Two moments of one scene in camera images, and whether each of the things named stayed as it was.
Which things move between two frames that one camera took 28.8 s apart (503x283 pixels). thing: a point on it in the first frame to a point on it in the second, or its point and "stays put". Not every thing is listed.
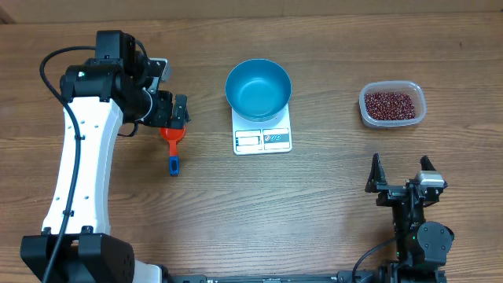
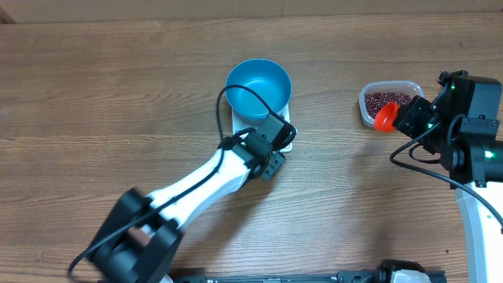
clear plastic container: (392, 104) stays put
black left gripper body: (159, 113) to (276, 161)
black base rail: (285, 277) stays put
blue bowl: (258, 90) stays put
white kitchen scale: (258, 137) stays put
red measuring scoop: (174, 135) to (383, 120)
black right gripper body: (398, 192) to (403, 119)
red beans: (389, 106) stays put
